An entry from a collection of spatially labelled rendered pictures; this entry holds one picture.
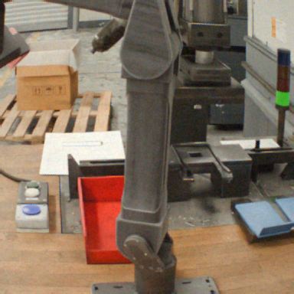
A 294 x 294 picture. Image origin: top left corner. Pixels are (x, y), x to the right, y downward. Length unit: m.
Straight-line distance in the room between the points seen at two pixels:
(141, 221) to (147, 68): 0.21
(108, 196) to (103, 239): 0.16
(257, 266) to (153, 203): 0.28
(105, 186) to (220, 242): 0.28
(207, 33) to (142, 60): 0.43
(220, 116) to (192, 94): 3.29
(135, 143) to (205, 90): 0.41
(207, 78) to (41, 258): 0.47
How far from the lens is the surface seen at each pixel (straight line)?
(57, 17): 10.35
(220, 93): 1.13
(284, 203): 1.15
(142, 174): 0.75
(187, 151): 1.22
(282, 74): 1.37
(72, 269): 0.94
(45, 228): 1.06
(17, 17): 10.43
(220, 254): 1.00
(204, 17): 1.10
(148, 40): 0.68
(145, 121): 0.72
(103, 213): 1.12
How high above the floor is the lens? 1.41
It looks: 20 degrees down
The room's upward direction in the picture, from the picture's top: 1 degrees clockwise
